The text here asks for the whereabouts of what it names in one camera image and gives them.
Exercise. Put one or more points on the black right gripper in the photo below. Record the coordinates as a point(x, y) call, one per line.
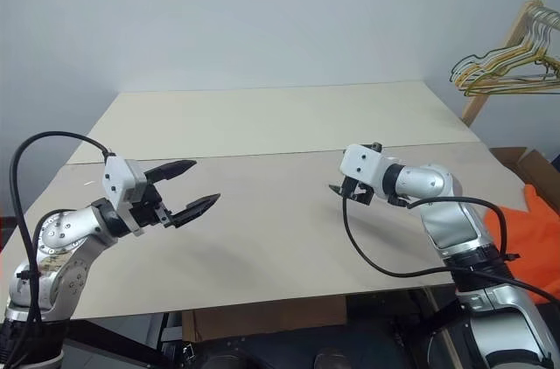
point(361, 193)

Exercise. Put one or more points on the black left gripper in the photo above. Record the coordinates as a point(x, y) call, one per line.
point(149, 211)

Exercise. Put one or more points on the orange shorts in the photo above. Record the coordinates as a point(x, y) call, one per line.
point(529, 233)

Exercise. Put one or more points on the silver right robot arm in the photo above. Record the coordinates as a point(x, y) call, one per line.
point(455, 220)

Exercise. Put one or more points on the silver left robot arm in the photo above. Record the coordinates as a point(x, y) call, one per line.
point(65, 233)

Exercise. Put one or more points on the brown cardboard sheet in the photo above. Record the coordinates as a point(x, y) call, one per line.
point(262, 318)

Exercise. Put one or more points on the wooden clothes rack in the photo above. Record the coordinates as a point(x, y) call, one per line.
point(477, 102)

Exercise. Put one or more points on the dark rounded shape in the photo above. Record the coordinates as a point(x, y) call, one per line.
point(331, 359)
point(232, 362)

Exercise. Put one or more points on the brown cardboard box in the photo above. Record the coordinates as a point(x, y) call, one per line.
point(536, 168)

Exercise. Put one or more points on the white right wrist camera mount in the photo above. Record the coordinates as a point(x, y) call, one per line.
point(361, 165)

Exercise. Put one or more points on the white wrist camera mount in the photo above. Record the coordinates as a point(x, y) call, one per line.
point(122, 181)
point(361, 165)

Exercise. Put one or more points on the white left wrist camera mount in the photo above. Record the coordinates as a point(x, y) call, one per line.
point(122, 181)

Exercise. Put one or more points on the black metal table frame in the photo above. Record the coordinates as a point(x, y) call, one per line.
point(131, 343)

